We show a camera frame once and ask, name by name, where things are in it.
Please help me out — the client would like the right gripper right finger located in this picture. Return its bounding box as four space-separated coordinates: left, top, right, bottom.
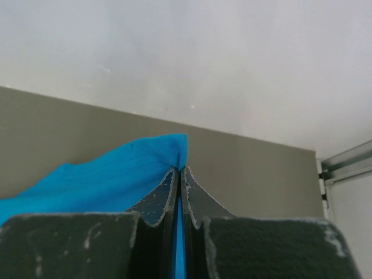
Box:
180 167 361 278

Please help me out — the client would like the aluminium frame rail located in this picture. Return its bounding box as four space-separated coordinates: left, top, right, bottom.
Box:
317 141 371 219

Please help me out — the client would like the blue t shirt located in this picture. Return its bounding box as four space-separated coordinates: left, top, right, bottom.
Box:
0 133 189 279

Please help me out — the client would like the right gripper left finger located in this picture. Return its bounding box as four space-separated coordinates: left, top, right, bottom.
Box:
1 168 178 278

